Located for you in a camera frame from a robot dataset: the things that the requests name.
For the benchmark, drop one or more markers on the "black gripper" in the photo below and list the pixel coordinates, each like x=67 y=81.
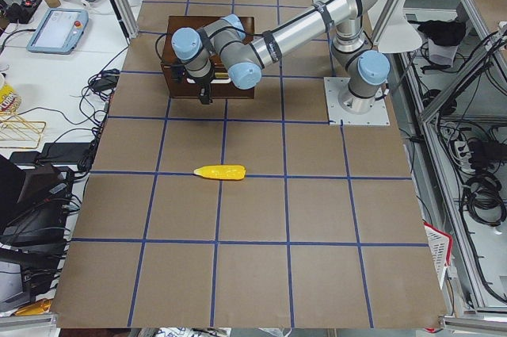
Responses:
x=202 y=86

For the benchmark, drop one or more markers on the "dark brown wooden drawer box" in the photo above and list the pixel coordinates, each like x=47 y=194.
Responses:
x=222 y=85

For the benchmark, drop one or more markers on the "yellow toy corn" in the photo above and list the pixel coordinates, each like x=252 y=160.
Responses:
x=224 y=172

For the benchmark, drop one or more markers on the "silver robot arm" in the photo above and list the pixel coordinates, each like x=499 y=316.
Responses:
x=245 y=62

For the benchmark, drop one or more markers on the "blue teach pendant near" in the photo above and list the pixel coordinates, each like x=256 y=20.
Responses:
x=59 y=31

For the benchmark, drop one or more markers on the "white plastic chair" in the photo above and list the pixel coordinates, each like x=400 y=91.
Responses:
x=391 y=32

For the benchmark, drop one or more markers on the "red white plastic basket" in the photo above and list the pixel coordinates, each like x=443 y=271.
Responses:
x=440 y=245

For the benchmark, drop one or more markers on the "gold wire rack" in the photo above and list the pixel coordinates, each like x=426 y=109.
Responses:
x=17 y=132

